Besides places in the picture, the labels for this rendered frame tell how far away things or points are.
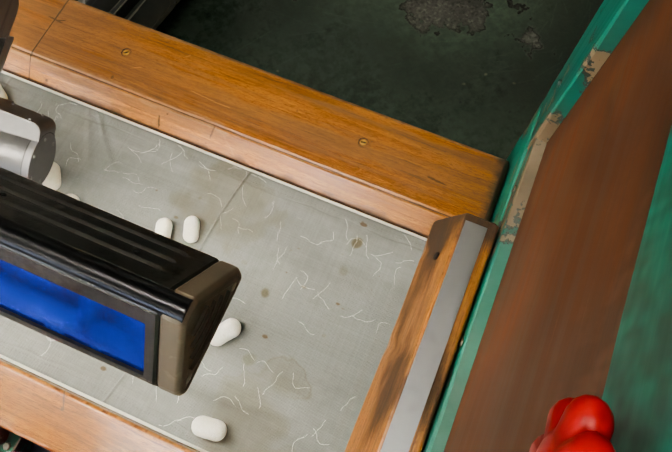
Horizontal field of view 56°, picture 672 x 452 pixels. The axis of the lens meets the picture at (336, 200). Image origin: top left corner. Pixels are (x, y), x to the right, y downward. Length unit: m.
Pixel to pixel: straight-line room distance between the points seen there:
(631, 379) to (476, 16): 1.65
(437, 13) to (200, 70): 1.11
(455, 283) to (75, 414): 0.39
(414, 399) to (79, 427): 0.33
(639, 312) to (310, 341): 0.50
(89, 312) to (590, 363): 0.25
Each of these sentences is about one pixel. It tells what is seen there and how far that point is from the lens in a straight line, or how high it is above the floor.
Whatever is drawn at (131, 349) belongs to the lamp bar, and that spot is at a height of 1.07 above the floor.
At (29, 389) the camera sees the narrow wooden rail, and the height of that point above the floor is 0.76.
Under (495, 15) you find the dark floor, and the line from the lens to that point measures 1.84.
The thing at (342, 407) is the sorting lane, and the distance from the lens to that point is 0.68.
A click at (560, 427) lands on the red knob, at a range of 0.18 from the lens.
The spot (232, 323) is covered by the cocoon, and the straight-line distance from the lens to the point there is 0.68.
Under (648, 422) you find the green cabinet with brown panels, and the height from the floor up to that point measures 1.25.
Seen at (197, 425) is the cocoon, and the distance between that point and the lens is 0.67.
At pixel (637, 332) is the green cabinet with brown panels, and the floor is 1.23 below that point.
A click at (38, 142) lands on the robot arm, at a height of 0.88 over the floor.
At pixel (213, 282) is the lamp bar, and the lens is 0.35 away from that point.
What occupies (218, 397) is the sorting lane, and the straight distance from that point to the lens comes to 0.69.
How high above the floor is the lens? 1.42
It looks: 69 degrees down
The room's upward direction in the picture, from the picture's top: straight up
